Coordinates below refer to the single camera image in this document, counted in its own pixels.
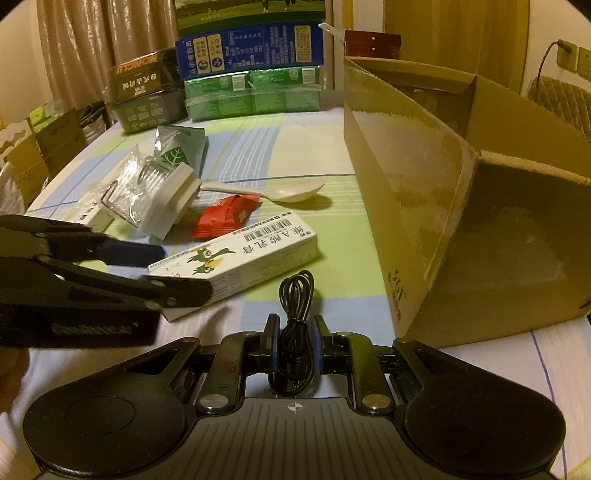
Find long white medicine box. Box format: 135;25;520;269
148;211;318;305

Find person's left hand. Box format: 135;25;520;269
0;347;30;413

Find white green ointment box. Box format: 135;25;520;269
60;195;114;233

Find clear plastic blister pack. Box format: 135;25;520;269
90;144;173;228

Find red snack packet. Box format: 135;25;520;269
190;195;260;241

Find brown cardboard pieces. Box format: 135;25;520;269
1;100;109;213

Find white plastic lid piece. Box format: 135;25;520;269
130;161;200;240

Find silver green foil pouch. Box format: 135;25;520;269
153;125;208;177

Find white plastic spoon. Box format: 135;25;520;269
199;180;325;204

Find dark green Hongli box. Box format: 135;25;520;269
105;48;187;134

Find brown cardboard box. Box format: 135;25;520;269
344;57;590;347

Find beige curtain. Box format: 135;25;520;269
36;0;177;109

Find green drink carton pack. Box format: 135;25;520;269
184;66;322;122

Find blue milk carton box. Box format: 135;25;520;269
174;0;327;80

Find dark red gift box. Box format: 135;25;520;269
345;30;402;60

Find quilted chair back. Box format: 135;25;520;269
527;76;591;138

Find wooden door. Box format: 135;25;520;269
341;0;531;93

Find wall power socket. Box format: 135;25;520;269
556;39;578;72

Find black charger cable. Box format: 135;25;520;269
521;39;574;96

